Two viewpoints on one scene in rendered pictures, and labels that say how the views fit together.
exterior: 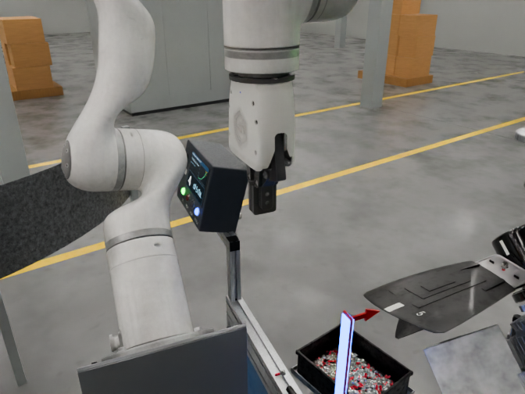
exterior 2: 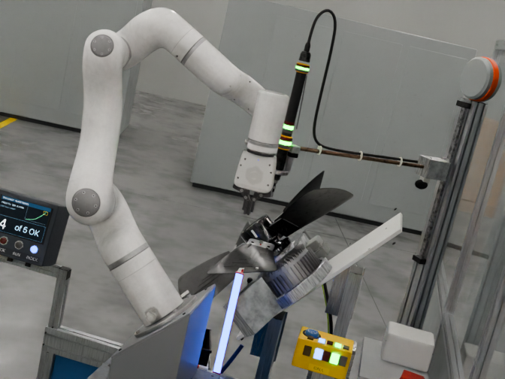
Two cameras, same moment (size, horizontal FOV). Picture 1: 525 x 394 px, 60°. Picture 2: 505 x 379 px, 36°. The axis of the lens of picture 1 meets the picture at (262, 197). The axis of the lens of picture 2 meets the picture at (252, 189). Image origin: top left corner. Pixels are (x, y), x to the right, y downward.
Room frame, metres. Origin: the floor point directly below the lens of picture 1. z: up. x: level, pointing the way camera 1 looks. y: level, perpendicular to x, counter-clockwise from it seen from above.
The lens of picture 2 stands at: (-0.53, 1.74, 1.94)
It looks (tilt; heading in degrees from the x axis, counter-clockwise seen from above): 13 degrees down; 301
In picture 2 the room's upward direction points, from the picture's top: 13 degrees clockwise
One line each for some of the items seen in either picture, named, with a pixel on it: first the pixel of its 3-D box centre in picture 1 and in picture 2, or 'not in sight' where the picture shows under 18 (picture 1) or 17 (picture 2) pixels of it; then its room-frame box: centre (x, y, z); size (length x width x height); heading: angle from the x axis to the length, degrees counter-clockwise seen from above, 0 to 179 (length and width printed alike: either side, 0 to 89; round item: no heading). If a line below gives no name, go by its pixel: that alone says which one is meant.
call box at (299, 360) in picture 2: not in sight; (322, 354); (0.31, -0.24, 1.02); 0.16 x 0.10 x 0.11; 23
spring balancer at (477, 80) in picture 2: not in sight; (480, 79); (0.35, -1.07, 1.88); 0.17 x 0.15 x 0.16; 113
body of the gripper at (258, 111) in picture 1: (262, 114); (257, 168); (0.53, 0.00, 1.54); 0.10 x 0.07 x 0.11; 24
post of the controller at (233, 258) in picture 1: (233, 269); (59, 298); (1.07, 0.08, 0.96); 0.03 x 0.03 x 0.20; 23
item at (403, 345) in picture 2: not in sight; (407, 344); (0.27, -0.86, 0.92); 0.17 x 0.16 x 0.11; 23
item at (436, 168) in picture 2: not in sight; (433, 168); (0.40, -0.99, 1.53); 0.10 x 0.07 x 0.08; 58
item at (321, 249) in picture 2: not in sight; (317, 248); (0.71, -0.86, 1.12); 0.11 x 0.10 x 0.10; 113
